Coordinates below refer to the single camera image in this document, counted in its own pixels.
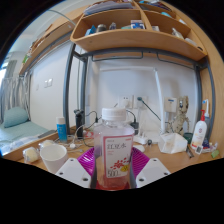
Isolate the white paper bag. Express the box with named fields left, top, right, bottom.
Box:
left=157, top=132, right=189, bottom=155

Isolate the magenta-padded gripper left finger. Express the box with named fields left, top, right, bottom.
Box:
left=54, top=147, right=98, bottom=190

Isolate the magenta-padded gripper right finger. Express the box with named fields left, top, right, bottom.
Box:
left=129, top=146, right=172, bottom=189

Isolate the bed with teal pillow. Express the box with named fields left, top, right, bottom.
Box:
left=0, top=106, right=56, bottom=156

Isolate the blue and white box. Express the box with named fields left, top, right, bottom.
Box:
left=203, top=141, right=219, bottom=154

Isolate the white pump bottle red nozzle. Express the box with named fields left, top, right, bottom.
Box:
left=190, top=109, right=208, bottom=151

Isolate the wooden shelf unit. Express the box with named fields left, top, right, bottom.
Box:
left=69, top=0, right=208, bottom=63

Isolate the blue spray bottle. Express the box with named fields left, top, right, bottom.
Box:
left=202, top=98, right=212, bottom=141

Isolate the black upright device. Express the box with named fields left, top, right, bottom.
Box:
left=73, top=109, right=86, bottom=139

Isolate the white earbuds case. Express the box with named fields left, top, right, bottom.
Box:
left=133, top=144, right=146, bottom=153

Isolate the small pale round ball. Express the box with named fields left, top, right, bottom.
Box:
left=22, top=146, right=41, bottom=164

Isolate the white paper cup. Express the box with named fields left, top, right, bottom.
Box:
left=39, top=143, right=69, bottom=175

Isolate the grey metal frame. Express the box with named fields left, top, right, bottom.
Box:
left=63, top=41, right=216, bottom=141

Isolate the white power strip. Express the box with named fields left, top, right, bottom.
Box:
left=133, top=133, right=149, bottom=145

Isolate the white wall socket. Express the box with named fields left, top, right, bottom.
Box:
left=118, top=94, right=134, bottom=109
left=134, top=95, right=148, bottom=109

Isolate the clear bottle with pink drink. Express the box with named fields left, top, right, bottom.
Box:
left=93, top=107, right=136, bottom=191

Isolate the blue tube with white cap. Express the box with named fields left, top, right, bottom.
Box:
left=55, top=116, right=68, bottom=144

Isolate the white wall box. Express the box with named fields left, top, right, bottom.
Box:
left=163, top=97, right=178, bottom=113

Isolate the small tree figurine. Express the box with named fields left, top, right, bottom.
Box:
left=166, top=95, right=192, bottom=136

